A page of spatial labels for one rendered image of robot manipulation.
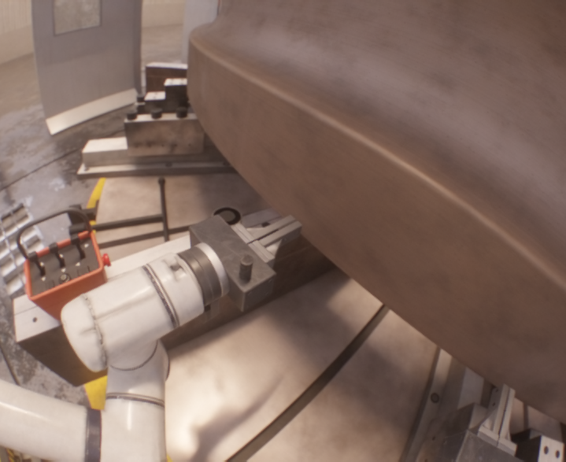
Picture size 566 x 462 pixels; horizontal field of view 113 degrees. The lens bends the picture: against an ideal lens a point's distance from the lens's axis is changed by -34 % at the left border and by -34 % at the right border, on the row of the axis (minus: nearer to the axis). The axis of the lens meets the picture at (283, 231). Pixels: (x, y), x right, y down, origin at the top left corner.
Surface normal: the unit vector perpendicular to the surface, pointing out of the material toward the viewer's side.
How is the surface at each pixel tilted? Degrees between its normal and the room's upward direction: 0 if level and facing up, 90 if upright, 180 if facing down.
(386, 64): 77
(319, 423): 0
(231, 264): 0
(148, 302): 35
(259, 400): 0
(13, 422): 29
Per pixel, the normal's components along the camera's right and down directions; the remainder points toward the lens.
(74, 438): 0.63, -0.53
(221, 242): 0.17, -0.71
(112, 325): 0.56, -0.16
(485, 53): -0.71, 0.40
